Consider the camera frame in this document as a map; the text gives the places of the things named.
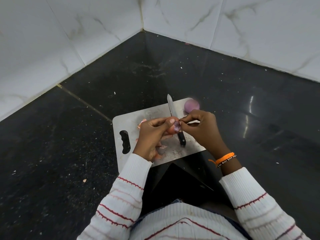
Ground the person's left hand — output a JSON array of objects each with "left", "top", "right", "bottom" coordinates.
[{"left": 133, "top": 117, "right": 177, "bottom": 162}]

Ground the person's right hand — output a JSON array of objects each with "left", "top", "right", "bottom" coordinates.
[{"left": 179, "top": 109, "right": 230, "bottom": 160}]

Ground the purple onion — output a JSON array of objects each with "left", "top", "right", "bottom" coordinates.
[
  {"left": 166, "top": 117, "right": 181, "bottom": 135},
  {"left": 184, "top": 99, "right": 200, "bottom": 114}
]

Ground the black handled kitchen knife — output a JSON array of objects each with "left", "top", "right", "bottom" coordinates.
[{"left": 167, "top": 94, "right": 187, "bottom": 147}]

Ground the person's right forearm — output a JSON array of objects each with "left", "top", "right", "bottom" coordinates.
[{"left": 216, "top": 156, "right": 312, "bottom": 240}]

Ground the person's left forearm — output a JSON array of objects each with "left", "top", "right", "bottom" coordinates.
[{"left": 77, "top": 153, "right": 153, "bottom": 240}]

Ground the steel cutting board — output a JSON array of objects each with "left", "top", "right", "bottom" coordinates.
[{"left": 112, "top": 97, "right": 206, "bottom": 174}]

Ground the orange thread wristband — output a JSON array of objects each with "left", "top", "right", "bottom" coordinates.
[{"left": 208, "top": 152, "right": 235, "bottom": 167}]

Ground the white red striped sweater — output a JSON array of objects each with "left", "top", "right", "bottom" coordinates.
[{"left": 129, "top": 202, "right": 247, "bottom": 240}]

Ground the beaded bracelet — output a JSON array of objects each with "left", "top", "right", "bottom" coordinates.
[{"left": 217, "top": 154, "right": 237, "bottom": 168}]

